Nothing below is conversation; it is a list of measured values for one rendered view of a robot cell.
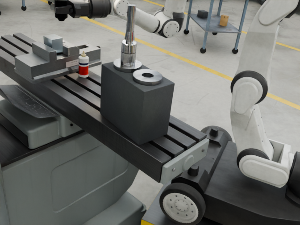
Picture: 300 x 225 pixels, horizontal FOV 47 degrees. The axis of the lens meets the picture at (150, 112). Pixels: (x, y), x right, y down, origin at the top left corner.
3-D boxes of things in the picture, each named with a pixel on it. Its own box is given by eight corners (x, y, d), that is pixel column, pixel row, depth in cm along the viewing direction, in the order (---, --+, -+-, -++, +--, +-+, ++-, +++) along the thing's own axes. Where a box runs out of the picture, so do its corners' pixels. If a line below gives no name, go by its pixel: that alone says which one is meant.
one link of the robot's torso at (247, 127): (275, 159, 162) (272, 61, 143) (269, 185, 146) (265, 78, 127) (242, 156, 169) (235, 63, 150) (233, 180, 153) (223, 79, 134)
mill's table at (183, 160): (20, 45, 186) (18, 31, 182) (208, 156, 118) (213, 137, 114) (-23, 54, 171) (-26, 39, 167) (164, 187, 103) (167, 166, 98)
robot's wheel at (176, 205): (202, 225, 153) (210, 192, 143) (198, 233, 149) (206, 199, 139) (160, 208, 160) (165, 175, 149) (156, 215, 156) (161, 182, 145)
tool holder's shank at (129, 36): (125, 43, 104) (127, 6, 98) (122, 40, 106) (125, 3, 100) (135, 43, 104) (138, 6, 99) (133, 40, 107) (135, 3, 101)
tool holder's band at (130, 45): (123, 47, 103) (123, 44, 103) (119, 42, 107) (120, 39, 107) (138, 47, 105) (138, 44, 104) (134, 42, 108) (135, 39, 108)
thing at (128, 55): (122, 66, 106) (123, 47, 103) (118, 60, 110) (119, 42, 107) (136, 66, 108) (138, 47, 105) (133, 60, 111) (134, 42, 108)
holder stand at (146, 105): (127, 105, 126) (131, 53, 116) (168, 134, 113) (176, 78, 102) (99, 113, 119) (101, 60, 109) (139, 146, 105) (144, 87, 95)
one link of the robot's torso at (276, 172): (287, 166, 161) (296, 143, 154) (283, 193, 145) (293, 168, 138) (243, 152, 167) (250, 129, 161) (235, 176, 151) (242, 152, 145)
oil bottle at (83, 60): (84, 72, 146) (84, 48, 141) (90, 76, 144) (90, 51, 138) (76, 75, 143) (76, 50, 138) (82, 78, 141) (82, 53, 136)
